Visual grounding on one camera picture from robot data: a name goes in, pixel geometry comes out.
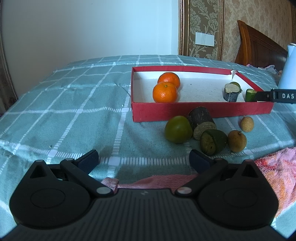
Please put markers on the gold framed wall panel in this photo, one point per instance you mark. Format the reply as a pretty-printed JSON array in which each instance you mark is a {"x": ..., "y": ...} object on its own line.
[{"x": 203, "y": 18}]

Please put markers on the small green persimmon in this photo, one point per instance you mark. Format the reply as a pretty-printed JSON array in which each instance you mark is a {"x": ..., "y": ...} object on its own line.
[{"x": 178, "y": 129}]

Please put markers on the white wall switch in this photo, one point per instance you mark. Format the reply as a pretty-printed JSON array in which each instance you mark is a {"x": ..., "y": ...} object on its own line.
[{"x": 205, "y": 39}]

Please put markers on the wide dark eggplant piece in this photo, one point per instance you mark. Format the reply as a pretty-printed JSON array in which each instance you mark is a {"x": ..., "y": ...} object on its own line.
[{"x": 231, "y": 95}]

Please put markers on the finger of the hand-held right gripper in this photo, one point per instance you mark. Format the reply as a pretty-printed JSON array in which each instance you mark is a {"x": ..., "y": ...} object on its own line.
[{"x": 263, "y": 96}]

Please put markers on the pink cloth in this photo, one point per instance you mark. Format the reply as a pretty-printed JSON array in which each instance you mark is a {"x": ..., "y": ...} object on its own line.
[{"x": 268, "y": 68}]

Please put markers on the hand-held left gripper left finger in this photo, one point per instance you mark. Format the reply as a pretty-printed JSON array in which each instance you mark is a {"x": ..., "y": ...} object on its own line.
[{"x": 89, "y": 161}]

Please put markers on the brown wooden headboard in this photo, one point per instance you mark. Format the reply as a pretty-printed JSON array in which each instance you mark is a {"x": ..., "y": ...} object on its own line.
[{"x": 256, "y": 48}]

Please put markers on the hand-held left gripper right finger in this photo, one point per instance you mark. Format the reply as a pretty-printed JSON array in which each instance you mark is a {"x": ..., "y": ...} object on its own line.
[{"x": 198, "y": 161}]

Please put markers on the green checked cloth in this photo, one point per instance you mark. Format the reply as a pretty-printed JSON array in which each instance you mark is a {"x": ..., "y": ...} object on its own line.
[{"x": 69, "y": 115}]

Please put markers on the orange mandarin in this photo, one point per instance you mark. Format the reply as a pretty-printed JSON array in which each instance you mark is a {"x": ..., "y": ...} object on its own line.
[
  {"x": 168, "y": 78},
  {"x": 164, "y": 92}
]

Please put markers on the dark green cut fruit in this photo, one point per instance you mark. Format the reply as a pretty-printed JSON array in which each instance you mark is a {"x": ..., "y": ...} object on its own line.
[{"x": 215, "y": 141}]

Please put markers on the pink towel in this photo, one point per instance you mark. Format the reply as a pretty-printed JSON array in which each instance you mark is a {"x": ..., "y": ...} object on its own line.
[{"x": 277, "y": 166}]

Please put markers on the white electric kettle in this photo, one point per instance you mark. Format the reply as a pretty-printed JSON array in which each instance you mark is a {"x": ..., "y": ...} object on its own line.
[{"x": 289, "y": 69}]

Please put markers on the green cucumber piece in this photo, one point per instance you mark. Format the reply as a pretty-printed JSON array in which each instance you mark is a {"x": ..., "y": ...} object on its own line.
[{"x": 249, "y": 96}]

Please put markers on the red shallow cardboard box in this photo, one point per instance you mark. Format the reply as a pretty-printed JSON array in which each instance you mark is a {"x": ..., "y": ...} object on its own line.
[{"x": 185, "y": 111}]

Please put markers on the brown longan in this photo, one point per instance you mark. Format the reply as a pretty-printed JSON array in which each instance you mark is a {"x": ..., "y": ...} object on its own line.
[
  {"x": 247, "y": 124},
  {"x": 237, "y": 141}
]

